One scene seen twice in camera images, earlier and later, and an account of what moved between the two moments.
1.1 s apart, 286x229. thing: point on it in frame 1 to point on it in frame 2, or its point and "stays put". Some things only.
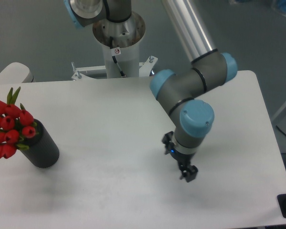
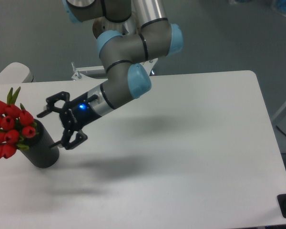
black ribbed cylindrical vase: [43, 151] stays put
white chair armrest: [15, 72] stays put
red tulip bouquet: [9, 123] stays put
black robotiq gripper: [189, 171] to [79, 114]
